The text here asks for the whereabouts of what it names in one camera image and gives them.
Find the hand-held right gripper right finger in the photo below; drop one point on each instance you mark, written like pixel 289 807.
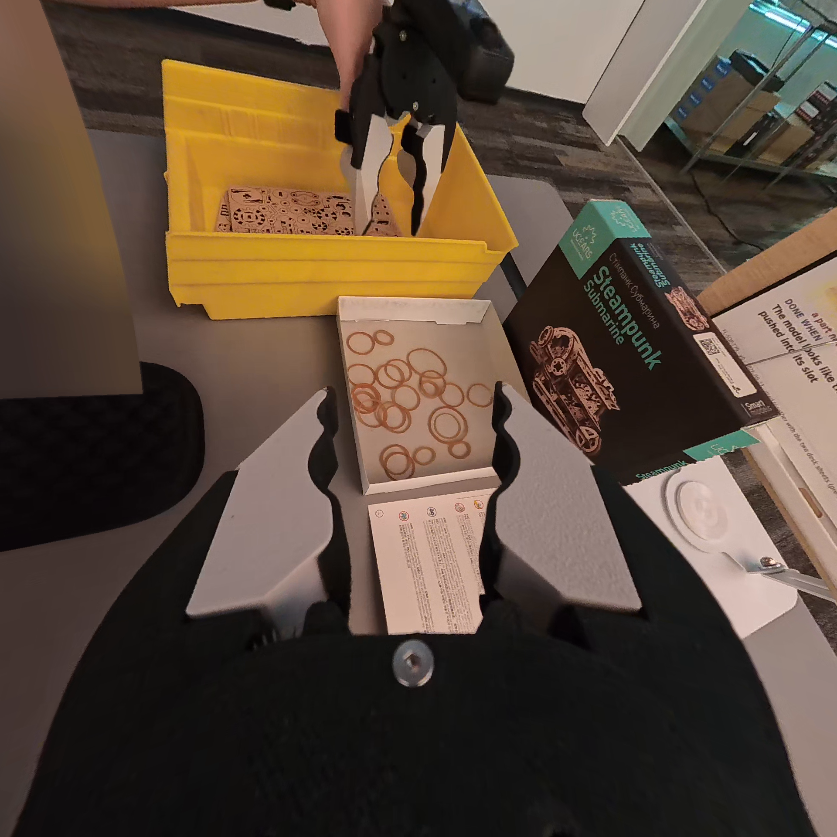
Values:
pixel 562 523

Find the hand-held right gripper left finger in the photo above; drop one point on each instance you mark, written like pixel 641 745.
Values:
pixel 261 523

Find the white cardboard tray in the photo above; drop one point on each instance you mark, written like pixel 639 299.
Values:
pixel 474 356

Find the yellow plastic bin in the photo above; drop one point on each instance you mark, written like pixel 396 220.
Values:
pixel 327 274

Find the black model kit box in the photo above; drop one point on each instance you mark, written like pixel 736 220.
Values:
pixel 621 366

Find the black mesh pad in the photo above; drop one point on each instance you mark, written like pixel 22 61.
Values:
pixel 98 458

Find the pile of rubber bands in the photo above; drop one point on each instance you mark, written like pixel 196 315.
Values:
pixel 366 399

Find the stack of wooden sheets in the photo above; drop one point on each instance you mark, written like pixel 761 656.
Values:
pixel 274 212

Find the person's left hand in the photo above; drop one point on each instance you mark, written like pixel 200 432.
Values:
pixel 353 46

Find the white instruction booklet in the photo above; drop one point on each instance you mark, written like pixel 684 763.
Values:
pixel 425 569

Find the black bag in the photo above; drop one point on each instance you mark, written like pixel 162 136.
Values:
pixel 487 59

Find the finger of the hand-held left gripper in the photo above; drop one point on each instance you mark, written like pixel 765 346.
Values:
pixel 371 150
pixel 431 147

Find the shelf rack with boxes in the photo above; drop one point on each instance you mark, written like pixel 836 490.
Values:
pixel 732 111

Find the black wrist band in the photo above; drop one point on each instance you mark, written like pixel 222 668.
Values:
pixel 280 4

